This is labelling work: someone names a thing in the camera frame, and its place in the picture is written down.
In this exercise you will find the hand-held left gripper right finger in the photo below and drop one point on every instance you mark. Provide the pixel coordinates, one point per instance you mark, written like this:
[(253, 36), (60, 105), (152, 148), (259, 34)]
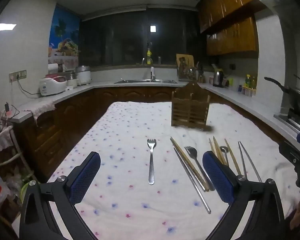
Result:
[(216, 177)]

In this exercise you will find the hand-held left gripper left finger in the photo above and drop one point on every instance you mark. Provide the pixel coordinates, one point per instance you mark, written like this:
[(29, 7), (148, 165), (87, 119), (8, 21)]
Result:
[(86, 177)]

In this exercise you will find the wooden chopstick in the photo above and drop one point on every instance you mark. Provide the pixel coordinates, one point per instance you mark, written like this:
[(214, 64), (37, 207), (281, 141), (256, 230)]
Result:
[(211, 146), (231, 155), (218, 150), (182, 150), (179, 150)]

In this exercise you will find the metal chopstick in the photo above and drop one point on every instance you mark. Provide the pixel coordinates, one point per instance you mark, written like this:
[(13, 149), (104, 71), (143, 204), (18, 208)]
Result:
[(250, 162), (243, 160), (191, 180)]

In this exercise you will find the wooden utensil holder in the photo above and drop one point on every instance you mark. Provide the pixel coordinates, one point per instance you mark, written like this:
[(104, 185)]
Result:
[(190, 107)]

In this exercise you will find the gas stove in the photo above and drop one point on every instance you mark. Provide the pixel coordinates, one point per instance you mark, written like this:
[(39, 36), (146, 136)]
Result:
[(292, 122)]

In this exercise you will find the metal spoon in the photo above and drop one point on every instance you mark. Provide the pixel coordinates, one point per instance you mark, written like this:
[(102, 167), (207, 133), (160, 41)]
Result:
[(224, 150)]

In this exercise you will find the metal fork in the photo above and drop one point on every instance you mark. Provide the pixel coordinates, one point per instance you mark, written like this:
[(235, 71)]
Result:
[(151, 160), (191, 152)]

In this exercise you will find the black wok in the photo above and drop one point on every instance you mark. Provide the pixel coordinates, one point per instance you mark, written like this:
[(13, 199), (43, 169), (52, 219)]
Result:
[(297, 97)]

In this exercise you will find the wooden lower cabinets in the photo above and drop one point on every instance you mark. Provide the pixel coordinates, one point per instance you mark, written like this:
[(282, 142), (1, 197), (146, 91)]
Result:
[(65, 122)]

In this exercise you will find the wooden cabinets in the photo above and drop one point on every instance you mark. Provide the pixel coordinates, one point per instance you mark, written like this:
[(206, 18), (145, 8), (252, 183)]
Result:
[(227, 12), (65, 122)]

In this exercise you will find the floral white tablecloth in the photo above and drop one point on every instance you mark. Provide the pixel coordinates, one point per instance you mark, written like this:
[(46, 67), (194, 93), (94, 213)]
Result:
[(130, 135)]

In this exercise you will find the green plastic basin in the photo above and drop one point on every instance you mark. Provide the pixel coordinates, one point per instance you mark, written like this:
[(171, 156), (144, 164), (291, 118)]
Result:
[(26, 190)]

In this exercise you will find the spice jar rack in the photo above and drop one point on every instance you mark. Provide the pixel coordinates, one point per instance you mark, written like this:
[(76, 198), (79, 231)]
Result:
[(248, 91)]

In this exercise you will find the cooking oil bottle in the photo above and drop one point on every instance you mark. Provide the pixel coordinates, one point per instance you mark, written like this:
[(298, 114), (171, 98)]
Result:
[(250, 81)]

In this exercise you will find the lace cloth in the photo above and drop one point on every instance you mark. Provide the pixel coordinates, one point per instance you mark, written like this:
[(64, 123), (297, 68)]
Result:
[(41, 106)]

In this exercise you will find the storage cart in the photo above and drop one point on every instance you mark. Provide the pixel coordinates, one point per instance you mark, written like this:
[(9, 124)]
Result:
[(2, 140)]

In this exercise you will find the green small container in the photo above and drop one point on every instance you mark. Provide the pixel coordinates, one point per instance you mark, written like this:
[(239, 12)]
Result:
[(230, 82)]

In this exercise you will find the white rice cooker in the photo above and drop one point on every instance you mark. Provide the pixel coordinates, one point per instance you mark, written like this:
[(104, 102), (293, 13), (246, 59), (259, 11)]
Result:
[(52, 86)]

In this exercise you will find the steel electric kettle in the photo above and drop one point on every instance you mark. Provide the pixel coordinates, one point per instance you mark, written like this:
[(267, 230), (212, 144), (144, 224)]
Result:
[(218, 78)]

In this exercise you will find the silver electric cooker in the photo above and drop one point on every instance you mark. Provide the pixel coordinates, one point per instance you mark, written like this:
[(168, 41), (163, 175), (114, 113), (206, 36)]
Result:
[(83, 76)]

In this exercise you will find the steel kitchen sink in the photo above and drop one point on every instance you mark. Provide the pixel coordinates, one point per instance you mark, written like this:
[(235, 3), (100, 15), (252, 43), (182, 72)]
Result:
[(145, 81)]

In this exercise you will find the paper towel roll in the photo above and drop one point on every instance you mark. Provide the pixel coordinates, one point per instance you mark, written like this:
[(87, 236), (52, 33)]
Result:
[(53, 68)]

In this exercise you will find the wooden cutting board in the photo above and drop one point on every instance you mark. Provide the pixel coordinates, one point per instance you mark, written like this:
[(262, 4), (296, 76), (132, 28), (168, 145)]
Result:
[(183, 65)]

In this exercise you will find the white sink faucet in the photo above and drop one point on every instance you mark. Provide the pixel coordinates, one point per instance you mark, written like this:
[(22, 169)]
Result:
[(152, 73)]

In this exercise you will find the yellow dish soap bottle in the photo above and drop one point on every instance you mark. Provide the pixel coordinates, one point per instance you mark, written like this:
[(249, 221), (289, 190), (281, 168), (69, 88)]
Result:
[(149, 57)]

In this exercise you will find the dark kitchen window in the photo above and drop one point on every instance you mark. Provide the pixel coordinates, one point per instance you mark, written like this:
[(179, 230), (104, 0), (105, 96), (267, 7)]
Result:
[(115, 40)]

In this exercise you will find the wooden upper cabinets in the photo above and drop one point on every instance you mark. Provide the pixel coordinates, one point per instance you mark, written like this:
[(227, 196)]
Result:
[(227, 12)]

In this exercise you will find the ceiling light panel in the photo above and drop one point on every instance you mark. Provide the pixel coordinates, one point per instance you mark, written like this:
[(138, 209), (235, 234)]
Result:
[(3, 27)]

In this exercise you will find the wall power outlet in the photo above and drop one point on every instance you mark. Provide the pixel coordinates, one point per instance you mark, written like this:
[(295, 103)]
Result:
[(18, 75)]

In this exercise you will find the fruit wall poster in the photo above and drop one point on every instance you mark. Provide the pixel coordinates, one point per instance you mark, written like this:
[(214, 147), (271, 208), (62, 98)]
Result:
[(65, 30)]

